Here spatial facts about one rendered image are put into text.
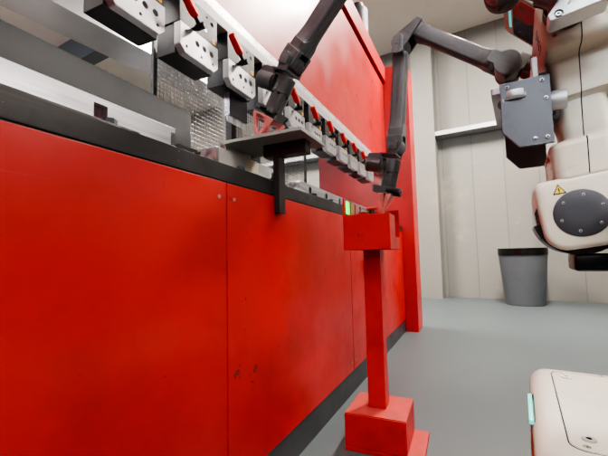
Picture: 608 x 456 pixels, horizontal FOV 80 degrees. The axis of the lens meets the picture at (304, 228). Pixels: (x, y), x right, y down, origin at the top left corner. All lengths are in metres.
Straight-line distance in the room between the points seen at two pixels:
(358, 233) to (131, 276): 0.77
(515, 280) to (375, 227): 3.85
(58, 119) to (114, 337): 0.35
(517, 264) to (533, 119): 3.99
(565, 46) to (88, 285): 1.08
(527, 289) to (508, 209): 1.25
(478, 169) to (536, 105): 4.78
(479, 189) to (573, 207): 4.76
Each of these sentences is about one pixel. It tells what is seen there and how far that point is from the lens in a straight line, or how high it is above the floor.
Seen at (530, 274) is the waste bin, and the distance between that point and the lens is 4.95.
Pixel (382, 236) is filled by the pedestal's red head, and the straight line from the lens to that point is 1.22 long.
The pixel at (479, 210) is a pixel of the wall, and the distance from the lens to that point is 5.70.
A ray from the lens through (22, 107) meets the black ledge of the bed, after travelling 0.64.
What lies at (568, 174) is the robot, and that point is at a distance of 1.01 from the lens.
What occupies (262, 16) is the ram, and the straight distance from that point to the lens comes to 1.53.
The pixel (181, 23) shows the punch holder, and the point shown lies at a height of 1.24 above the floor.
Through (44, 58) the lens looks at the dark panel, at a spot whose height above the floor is 1.28.
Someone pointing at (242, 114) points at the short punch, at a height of 1.13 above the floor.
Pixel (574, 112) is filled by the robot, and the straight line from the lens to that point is 1.08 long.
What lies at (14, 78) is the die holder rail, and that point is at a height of 0.94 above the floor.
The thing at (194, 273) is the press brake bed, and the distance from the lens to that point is 0.81.
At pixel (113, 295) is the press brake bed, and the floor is 0.59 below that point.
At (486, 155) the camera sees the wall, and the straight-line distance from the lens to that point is 5.82.
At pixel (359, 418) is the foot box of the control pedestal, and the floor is 0.11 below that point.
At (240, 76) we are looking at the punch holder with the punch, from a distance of 1.28.
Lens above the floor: 0.64
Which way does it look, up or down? 4 degrees up
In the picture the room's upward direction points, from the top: 1 degrees counter-clockwise
